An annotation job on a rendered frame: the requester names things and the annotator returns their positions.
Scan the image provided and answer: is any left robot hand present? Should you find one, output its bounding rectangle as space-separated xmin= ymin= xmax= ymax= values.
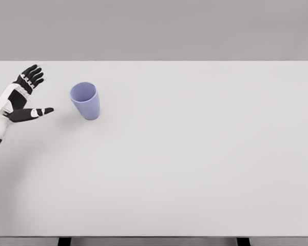
xmin=0 ymin=64 xmax=54 ymax=123

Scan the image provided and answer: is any lavender plastic cup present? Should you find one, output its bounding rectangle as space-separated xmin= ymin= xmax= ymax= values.
xmin=69 ymin=81 xmax=101 ymax=120

